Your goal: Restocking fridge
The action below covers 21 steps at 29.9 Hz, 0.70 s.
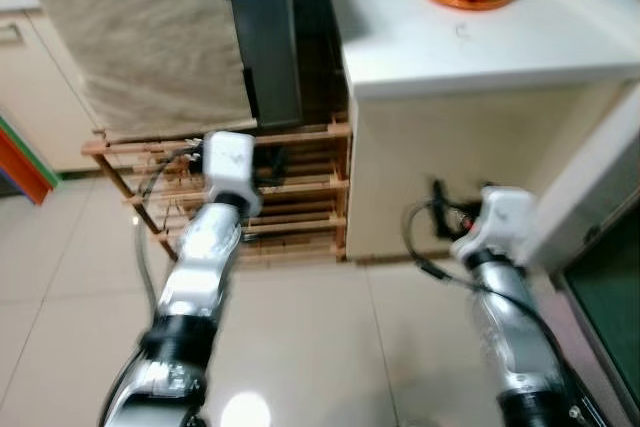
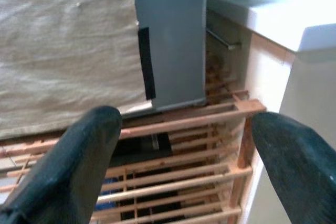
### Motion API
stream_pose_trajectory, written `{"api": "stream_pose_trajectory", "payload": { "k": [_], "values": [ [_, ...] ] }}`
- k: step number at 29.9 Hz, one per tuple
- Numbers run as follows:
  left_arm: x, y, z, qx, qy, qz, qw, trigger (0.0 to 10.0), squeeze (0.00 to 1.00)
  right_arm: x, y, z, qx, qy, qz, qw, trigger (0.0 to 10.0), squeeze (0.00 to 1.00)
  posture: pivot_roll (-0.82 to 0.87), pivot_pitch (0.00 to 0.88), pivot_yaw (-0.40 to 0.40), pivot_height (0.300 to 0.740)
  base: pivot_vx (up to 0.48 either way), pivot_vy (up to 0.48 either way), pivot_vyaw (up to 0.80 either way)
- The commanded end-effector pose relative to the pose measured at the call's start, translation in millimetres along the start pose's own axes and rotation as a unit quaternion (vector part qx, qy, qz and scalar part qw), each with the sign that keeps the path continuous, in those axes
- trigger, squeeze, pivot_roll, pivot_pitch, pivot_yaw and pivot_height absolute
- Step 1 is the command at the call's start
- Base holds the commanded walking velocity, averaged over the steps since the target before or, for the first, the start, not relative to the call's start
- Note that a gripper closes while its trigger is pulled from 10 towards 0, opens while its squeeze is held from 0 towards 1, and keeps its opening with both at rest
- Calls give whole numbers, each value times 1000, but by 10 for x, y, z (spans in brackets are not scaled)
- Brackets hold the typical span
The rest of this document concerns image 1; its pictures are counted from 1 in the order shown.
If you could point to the beige kitchen cabinet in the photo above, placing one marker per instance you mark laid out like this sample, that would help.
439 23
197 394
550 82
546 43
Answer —
40 97

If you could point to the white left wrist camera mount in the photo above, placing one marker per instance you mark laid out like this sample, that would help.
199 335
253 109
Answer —
228 162

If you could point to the small grey fridge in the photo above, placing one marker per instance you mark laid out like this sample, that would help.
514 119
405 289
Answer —
262 37

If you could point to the wooden slatted rack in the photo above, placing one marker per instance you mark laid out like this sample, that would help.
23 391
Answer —
300 192

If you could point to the white door frame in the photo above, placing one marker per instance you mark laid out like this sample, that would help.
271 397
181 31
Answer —
590 177

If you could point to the orange green striped panel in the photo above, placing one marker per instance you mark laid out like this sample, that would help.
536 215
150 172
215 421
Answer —
25 162

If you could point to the beige cloth fridge cover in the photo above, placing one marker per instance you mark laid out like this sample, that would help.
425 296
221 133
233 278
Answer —
130 37

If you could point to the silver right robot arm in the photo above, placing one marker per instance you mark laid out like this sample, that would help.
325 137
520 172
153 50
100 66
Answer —
510 327

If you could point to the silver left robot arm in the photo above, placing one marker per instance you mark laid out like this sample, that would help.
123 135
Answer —
200 267

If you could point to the white counter cabinet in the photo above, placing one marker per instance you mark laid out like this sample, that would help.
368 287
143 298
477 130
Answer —
450 147

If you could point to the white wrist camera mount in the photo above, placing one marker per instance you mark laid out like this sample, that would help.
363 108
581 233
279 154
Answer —
228 162
505 217

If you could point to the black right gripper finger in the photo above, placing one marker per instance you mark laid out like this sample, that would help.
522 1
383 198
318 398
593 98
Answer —
438 195

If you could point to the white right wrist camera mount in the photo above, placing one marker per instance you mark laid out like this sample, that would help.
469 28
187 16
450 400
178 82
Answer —
505 217

